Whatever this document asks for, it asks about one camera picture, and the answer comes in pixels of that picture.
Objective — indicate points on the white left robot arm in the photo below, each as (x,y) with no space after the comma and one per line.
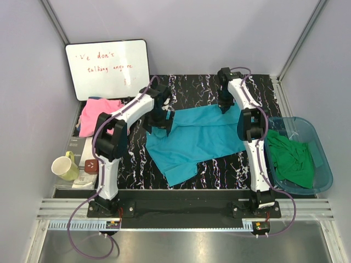
(110,137)

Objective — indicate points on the green t shirt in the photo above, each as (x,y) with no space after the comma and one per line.
(292,160)

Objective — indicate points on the white dry erase board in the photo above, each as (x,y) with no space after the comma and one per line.
(110,70)

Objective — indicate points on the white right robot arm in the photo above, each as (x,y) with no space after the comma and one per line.
(252,129)

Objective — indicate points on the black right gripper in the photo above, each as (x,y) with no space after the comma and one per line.
(225,106)

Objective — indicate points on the brown cube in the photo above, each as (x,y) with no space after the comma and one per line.
(91,166)

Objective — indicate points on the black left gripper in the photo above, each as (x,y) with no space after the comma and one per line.
(148,123)

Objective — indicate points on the teal plastic basin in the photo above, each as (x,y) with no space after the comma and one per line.
(299,129)

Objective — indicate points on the pink folded t shirt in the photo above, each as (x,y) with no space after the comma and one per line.
(91,111)

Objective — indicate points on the yellow green mug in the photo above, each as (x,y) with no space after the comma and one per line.
(65,167)

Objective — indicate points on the aluminium frame rail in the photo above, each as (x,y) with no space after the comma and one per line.
(284,209)

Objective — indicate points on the teal t shirt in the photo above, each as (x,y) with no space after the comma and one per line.
(198,134)

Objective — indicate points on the black white manual booklet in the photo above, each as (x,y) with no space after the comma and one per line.
(82,149)

